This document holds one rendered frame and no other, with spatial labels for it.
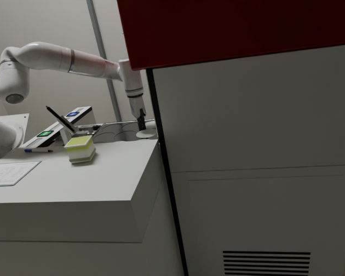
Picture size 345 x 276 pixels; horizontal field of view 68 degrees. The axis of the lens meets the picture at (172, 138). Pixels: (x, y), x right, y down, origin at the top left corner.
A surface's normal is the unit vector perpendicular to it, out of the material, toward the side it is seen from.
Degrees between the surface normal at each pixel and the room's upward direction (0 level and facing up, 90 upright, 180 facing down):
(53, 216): 90
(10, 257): 90
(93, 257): 90
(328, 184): 90
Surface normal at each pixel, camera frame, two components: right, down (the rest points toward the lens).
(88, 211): -0.14, 0.43
